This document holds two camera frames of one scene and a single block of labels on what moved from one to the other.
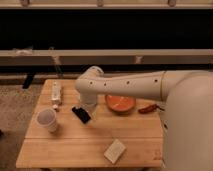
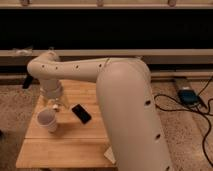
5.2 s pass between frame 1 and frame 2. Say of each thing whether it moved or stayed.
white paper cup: stayed
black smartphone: stayed
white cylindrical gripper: moved
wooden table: stayed
